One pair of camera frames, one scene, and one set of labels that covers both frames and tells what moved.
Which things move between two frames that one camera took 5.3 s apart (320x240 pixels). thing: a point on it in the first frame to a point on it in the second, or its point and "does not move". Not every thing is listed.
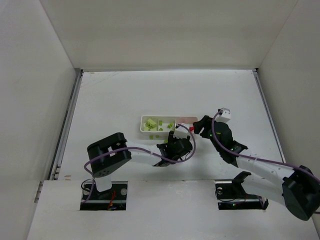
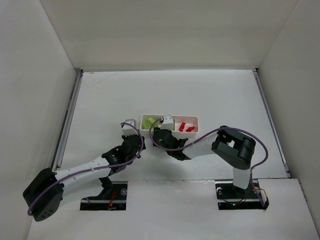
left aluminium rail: [55, 167] does not move
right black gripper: [206, 128] to [161, 135]
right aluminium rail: [255, 73] does not move
